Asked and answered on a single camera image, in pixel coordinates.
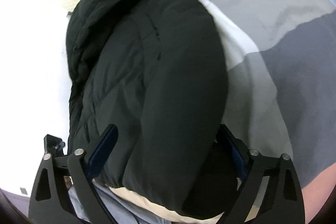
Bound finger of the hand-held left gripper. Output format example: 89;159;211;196
43;134;66;158

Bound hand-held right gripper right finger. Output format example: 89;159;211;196
215;124;306;224

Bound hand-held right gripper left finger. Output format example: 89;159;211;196
28;124;118;224

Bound black puffer jacket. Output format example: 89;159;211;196
65;0;246;221

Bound person's grey pants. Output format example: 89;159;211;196
67;182;172;224

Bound checked pastel blanket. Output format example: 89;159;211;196
109;0;336;224

